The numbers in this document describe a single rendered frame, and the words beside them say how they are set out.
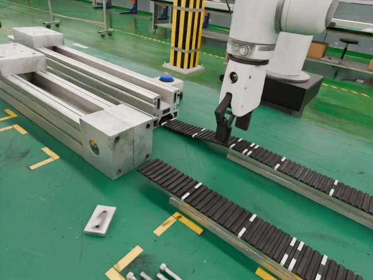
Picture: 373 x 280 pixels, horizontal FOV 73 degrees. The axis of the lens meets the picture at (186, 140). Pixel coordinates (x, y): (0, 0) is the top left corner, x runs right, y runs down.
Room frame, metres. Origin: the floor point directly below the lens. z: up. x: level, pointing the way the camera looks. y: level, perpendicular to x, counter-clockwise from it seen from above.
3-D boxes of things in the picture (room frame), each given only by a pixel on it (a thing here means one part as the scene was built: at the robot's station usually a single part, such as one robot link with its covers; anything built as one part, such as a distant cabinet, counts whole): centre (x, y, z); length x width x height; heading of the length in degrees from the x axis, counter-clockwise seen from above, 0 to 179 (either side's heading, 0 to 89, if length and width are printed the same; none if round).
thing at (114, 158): (0.43, 0.13, 0.83); 0.12 x 0.09 x 0.10; 145
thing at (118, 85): (0.83, 0.39, 0.82); 0.80 x 0.10 x 0.09; 55
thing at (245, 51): (0.49, -0.10, 1.01); 0.09 x 0.08 x 0.03; 145
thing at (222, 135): (0.44, -0.07, 0.86); 0.03 x 0.03 x 0.07; 55
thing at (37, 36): (0.97, 0.59, 0.87); 0.16 x 0.11 x 0.07; 55
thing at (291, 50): (0.94, -0.32, 0.95); 0.19 x 0.19 x 0.18
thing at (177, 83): (0.77, 0.09, 0.81); 0.10 x 0.08 x 0.06; 145
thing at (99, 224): (0.26, 0.11, 0.78); 0.05 x 0.03 x 0.01; 178
